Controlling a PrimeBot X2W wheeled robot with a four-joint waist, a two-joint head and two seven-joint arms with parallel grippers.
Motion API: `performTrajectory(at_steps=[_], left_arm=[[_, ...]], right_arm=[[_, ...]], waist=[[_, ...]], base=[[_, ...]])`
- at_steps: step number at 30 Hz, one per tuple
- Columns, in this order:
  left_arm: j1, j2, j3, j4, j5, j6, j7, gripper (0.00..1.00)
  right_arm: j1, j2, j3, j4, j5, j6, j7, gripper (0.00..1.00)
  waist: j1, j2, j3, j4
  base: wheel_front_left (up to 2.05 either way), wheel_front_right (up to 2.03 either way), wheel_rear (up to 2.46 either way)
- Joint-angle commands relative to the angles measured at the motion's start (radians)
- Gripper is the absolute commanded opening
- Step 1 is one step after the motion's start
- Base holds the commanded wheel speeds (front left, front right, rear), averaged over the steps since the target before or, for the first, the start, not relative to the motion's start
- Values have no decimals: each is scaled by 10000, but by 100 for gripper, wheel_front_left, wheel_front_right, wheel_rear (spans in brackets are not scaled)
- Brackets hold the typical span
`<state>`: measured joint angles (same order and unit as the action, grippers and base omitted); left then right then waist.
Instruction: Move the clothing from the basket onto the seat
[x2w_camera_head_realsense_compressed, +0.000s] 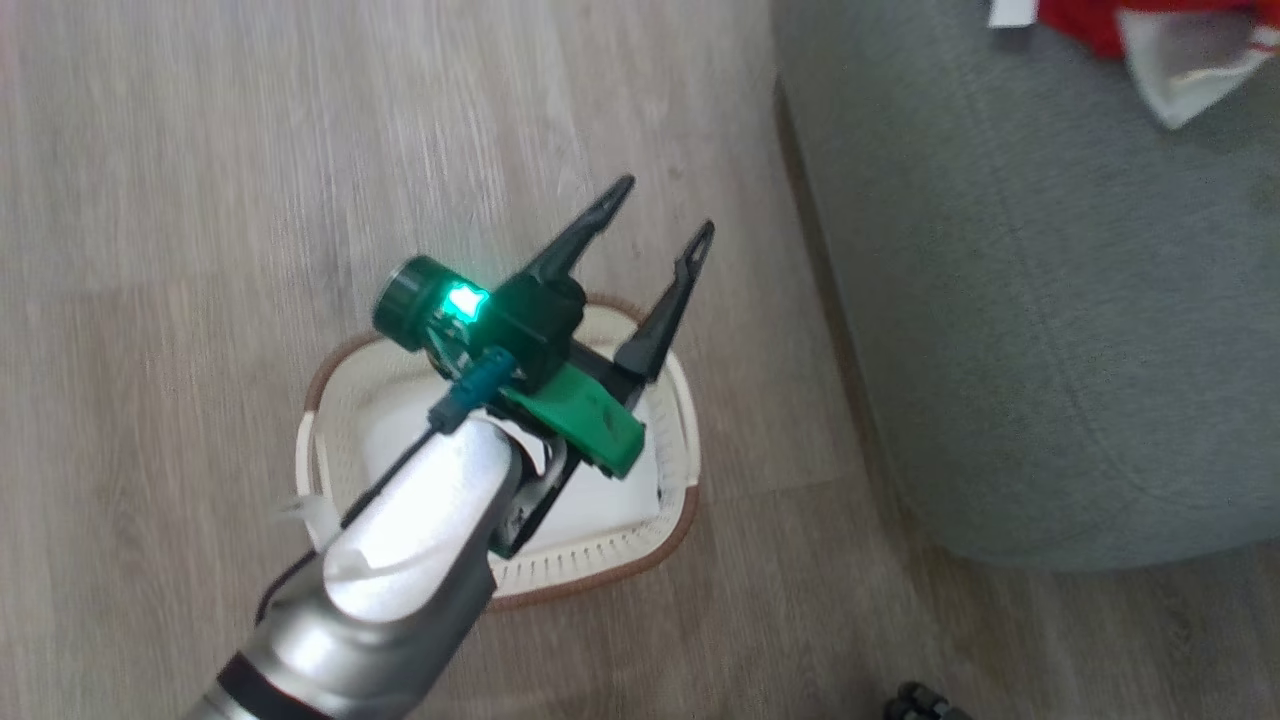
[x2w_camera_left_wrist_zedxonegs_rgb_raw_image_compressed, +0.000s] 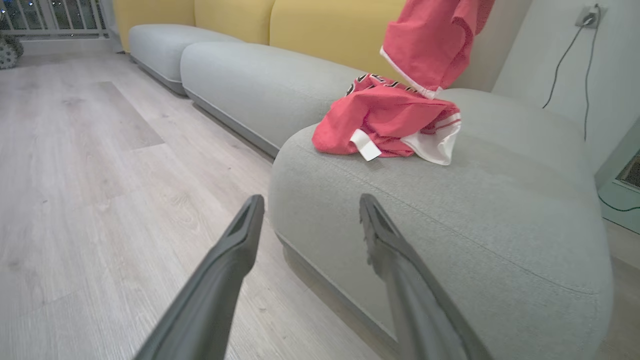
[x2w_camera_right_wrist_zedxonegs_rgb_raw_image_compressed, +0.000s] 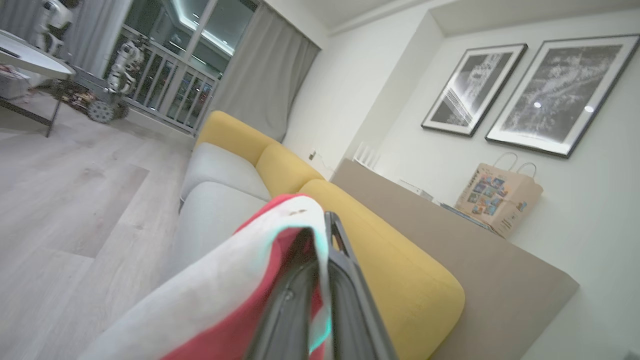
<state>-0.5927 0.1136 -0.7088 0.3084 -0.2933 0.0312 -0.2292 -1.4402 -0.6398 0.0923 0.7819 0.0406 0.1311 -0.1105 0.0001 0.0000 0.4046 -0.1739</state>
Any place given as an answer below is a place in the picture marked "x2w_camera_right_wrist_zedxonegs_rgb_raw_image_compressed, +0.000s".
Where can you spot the white humanoid robot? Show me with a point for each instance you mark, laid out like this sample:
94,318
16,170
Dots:
55,15

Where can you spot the white ribbed radiator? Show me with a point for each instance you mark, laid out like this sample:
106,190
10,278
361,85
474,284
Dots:
367,156

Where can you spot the pale storage box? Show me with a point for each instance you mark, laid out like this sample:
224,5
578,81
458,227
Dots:
12,85

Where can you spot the beige ledge cabinet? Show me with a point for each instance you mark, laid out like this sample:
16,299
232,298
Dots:
475,280

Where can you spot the small white box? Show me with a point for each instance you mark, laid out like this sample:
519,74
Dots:
417,190

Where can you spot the white robot on wheeled base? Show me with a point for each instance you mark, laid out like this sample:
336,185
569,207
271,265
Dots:
122,65

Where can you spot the brown printed paper bag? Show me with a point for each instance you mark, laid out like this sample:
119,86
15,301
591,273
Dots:
515,200

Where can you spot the white balcony railing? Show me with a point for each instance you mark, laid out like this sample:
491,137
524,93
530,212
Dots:
199,69

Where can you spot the narrow grey curtain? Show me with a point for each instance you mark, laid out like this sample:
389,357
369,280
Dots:
95,35

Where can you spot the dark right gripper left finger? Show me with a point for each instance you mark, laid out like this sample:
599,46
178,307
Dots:
287,305

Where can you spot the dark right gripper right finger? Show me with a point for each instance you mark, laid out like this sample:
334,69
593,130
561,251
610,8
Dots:
352,310

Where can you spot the large black framed picture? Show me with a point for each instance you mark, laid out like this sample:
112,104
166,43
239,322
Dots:
560,95

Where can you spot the white round table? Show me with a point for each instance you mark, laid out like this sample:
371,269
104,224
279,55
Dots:
30,60

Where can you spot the small black framed picture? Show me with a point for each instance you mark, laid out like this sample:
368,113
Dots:
472,90

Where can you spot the wide grey curtain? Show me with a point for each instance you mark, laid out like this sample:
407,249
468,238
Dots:
265,75

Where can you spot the red shirt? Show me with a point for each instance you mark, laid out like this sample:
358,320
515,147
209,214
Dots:
225,280

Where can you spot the grey sofa seat cushion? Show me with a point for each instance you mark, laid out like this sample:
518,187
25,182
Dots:
210,220
220,167

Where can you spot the short yellow sofa back cushion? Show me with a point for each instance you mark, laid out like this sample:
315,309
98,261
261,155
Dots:
230,135
285,170

